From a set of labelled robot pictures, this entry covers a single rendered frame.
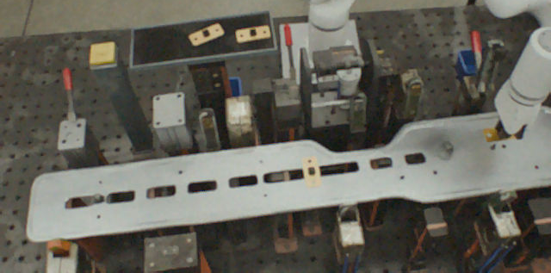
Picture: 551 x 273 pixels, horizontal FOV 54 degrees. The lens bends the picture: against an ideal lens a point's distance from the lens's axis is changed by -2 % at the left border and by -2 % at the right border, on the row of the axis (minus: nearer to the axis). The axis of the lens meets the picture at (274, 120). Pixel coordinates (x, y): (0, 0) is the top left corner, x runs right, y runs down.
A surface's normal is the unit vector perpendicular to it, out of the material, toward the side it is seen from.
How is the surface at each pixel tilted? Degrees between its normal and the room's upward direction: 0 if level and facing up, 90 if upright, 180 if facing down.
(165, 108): 0
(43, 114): 0
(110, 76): 90
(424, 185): 0
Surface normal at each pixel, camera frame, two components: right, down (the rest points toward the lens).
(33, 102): -0.04, -0.55
